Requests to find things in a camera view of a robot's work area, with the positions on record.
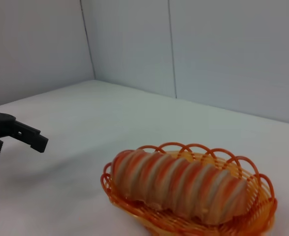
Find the orange striped bread roll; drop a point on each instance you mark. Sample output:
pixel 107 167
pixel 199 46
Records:
pixel 178 184

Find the orange woven plastic basket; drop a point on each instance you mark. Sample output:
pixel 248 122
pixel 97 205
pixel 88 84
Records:
pixel 255 221

